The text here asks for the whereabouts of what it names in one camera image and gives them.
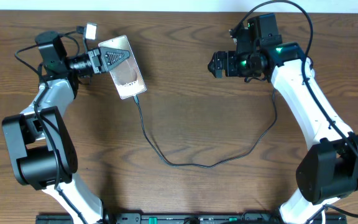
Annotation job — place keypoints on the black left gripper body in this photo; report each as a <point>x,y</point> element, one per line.
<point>82,65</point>

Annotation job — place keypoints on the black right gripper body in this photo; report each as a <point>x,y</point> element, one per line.
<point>237,65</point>

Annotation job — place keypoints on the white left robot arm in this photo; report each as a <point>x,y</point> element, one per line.
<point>40,148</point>

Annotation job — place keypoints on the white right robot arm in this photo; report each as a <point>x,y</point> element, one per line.
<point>329,171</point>

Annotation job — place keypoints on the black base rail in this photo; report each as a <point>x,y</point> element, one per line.
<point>136,218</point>

